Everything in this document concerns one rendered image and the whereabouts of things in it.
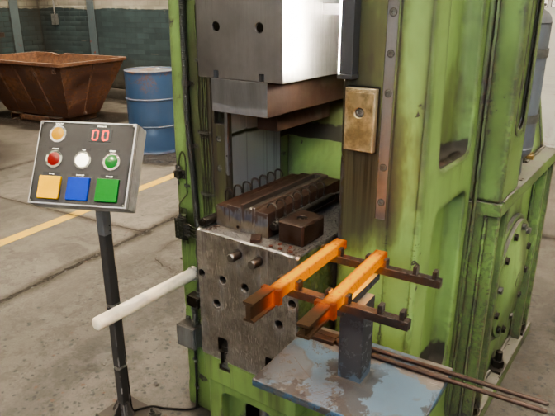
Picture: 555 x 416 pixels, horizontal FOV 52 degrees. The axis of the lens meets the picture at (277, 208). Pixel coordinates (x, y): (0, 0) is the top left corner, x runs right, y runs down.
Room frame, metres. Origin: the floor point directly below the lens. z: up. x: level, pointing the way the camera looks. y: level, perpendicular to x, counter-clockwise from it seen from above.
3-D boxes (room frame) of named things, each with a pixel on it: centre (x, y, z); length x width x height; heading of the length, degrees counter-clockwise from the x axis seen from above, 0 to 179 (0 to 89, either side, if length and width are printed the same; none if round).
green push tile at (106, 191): (1.71, 0.54, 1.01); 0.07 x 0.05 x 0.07; 80
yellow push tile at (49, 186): (1.75, 0.74, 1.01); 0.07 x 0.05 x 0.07; 80
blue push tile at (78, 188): (1.73, 0.64, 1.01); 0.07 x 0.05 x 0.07; 80
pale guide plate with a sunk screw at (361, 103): (1.52, -0.22, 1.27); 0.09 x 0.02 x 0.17; 55
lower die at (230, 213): (1.77, -0.01, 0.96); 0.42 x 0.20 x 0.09; 145
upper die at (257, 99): (1.77, -0.01, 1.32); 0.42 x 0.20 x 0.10; 145
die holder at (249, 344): (1.75, -0.06, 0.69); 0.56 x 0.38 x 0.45; 145
